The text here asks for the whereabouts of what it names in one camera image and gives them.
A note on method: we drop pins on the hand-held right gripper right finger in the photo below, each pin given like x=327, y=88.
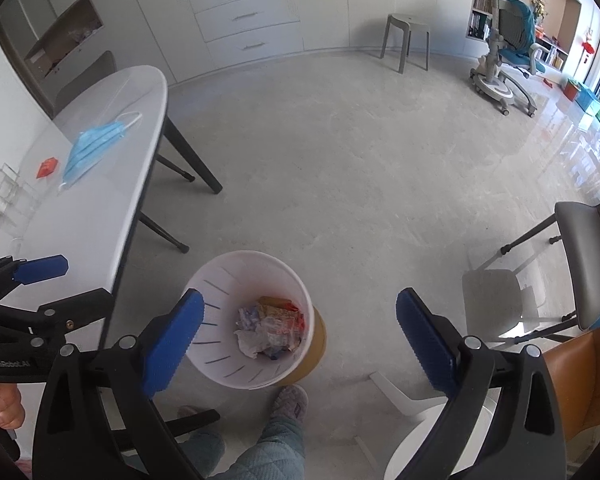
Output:
x=425, y=340

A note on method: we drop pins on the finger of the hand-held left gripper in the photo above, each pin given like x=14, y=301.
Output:
x=42, y=266
x=80, y=310

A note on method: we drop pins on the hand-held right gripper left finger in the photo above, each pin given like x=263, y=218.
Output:
x=175, y=340

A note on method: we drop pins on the white round bin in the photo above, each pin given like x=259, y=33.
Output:
x=220, y=280

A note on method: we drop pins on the person's left hand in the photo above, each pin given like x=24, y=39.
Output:
x=5, y=407

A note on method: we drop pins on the white crumpled tissue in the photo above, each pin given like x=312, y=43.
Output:
x=247, y=342

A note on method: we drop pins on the grey knitted slipper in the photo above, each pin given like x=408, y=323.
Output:
x=291, y=402
x=187, y=411

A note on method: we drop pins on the black table leg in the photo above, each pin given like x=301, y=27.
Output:
x=190, y=155
x=195, y=421

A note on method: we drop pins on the white plastic stool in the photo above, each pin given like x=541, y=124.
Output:
x=420, y=425

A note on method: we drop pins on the clear acrylic holder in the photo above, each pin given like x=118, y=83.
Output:
x=5, y=185

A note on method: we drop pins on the red snack packet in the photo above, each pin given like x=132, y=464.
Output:
x=47, y=167

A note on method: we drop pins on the thin black furniture leg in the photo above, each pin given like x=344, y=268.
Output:
x=177, y=170
x=165, y=235

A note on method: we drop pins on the yellow scouring sponge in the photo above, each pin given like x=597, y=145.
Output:
x=275, y=305

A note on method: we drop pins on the person's left leg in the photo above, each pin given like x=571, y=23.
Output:
x=205, y=452

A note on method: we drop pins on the person's leg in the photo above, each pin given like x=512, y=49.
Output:
x=205, y=452
x=270, y=450

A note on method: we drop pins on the blue face mask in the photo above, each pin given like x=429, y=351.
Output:
x=87, y=152

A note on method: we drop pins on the person's right leg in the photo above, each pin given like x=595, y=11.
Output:
x=270, y=450

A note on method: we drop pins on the orange chair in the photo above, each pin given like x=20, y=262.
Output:
x=585, y=375

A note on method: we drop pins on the grey dining chair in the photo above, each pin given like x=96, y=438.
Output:
x=585, y=255
x=87, y=77

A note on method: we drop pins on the orange storage box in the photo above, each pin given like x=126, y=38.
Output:
x=572, y=90

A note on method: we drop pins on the teal storage box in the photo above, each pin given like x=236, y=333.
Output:
x=592, y=102

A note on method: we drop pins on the grey plastic stool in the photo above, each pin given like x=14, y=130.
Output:
x=407, y=22

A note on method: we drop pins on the white drawer cabinet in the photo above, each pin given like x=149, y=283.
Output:
x=245, y=15

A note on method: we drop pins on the teal grey study chair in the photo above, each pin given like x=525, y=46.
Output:
x=510, y=25

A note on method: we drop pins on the wooden bookshelf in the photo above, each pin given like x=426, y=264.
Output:
x=482, y=0

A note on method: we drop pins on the open wall shelf niche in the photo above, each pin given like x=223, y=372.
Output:
x=65, y=25

